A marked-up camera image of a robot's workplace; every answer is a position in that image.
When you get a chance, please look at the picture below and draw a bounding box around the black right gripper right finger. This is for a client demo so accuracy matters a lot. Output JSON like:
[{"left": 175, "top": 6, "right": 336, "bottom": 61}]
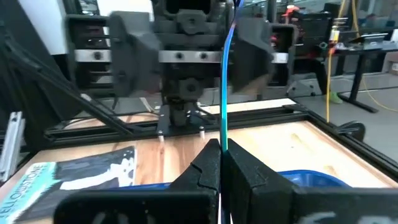
[{"left": 221, "top": 138, "right": 398, "bottom": 224}]

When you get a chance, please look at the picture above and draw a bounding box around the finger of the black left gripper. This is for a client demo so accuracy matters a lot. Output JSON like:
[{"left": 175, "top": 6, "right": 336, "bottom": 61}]
[
  {"left": 231, "top": 17, "right": 276, "bottom": 94},
  {"left": 108, "top": 11, "right": 164, "bottom": 98}
]

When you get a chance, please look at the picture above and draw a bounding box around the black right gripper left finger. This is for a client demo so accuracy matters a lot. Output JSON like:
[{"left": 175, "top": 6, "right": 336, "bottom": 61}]
[{"left": 54, "top": 138, "right": 222, "bottom": 224}]

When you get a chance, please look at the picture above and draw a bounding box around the blue purple plastic fork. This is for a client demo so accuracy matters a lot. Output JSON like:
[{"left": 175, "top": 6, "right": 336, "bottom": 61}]
[{"left": 217, "top": 0, "right": 246, "bottom": 224}]

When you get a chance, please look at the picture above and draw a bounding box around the blue plastic tray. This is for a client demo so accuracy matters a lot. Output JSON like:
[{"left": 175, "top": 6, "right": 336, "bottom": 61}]
[{"left": 107, "top": 169, "right": 352, "bottom": 191}]

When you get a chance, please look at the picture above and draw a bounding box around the Yellowstone picture book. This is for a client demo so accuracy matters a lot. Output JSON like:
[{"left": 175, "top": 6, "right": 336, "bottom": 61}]
[{"left": 0, "top": 145, "right": 137, "bottom": 224}]

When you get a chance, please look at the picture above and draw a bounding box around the black standing desk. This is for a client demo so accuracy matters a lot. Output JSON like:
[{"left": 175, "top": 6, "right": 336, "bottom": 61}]
[{"left": 335, "top": 32, "right": 398, "bottom": 114}]

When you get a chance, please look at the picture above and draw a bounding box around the black aluminium table frame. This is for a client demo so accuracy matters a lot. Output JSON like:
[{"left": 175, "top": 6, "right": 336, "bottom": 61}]
[{"left": 0, "top": 18, "right": 398, "bottom": 187}]

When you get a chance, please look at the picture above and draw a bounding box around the yellow cable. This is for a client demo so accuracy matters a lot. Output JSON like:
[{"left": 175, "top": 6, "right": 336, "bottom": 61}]
[{"left": 325, "top": 0, "right": 348, "bottom": 124}]

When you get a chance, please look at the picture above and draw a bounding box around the black frame bracket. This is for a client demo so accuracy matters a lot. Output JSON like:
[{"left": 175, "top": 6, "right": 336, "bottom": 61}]
[{"left": 337, "top": 121, "right": 367, "bottom": 142}]

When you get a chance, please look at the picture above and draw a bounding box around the silver aluminium bracket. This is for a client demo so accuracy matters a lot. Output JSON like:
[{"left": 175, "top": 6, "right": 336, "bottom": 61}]
[{"left": 0, "top": 111, "right": 25, "bottom": 183}]

